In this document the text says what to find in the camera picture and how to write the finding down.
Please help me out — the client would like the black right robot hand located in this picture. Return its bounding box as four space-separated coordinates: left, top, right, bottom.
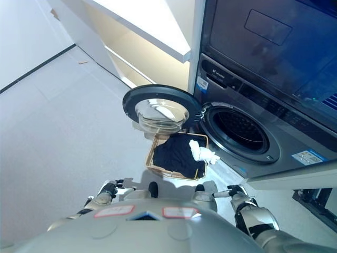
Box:
213 184 249 203

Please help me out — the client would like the silver robot torso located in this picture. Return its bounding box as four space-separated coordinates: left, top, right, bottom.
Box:
0 197 266 253

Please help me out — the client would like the dark grey stacked dryer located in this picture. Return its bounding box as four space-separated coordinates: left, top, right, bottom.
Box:
201 0 337 109

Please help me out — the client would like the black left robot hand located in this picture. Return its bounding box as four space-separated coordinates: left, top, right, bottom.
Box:
112 179 136 198

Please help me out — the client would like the white open shelf unit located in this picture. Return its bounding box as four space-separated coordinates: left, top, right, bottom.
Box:
47 0 192 89

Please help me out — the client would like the round glass washer door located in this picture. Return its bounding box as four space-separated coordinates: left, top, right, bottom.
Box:
122 83 202 138

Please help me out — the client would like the grey front-load washing machine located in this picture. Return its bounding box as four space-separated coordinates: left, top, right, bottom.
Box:
193 52 337 180

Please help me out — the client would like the white cloth garment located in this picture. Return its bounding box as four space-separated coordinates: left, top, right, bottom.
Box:
189 139 221 164

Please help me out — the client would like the white upright cabinet panel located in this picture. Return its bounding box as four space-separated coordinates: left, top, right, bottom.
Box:
187 0 209 96

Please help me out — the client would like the black clothes pile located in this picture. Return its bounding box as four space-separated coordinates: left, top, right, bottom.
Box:
153 133 207 180

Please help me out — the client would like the blue white info sticker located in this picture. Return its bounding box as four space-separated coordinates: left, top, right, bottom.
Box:
290 149 330 167

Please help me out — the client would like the woven wicker laundry basket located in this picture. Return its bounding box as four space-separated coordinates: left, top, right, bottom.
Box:
145 133 210 182

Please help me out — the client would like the white cabinet base board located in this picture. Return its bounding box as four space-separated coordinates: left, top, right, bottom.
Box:
247 165 337 191

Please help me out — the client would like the silver right robot leg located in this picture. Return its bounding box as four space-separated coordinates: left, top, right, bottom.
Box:
193 183 220 208

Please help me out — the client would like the black metal stand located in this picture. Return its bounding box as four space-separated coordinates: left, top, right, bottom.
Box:
290 188 337 236

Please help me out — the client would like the blue white energy label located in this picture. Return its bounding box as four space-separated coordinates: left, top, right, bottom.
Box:
195 75 209 92

